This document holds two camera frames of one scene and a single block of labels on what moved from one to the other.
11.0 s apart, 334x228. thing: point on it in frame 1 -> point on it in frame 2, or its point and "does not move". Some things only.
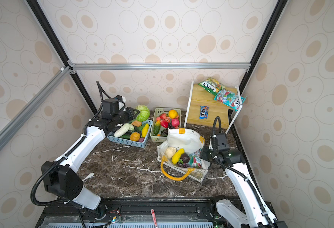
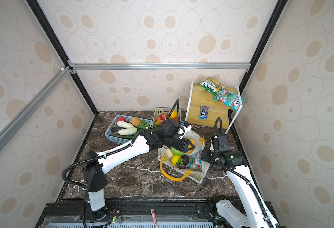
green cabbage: [144, 113] -> [176, 152]
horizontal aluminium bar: [159, 66] does not move
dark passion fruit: [185, 157] does not move
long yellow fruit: [177, 155] does not move
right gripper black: [203, 155] does not move
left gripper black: [130, 110] -> [183, 144]
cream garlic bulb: [170, 152] does not move
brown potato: [136, 123] does not move
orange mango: [134, 136] -> [190, 146]
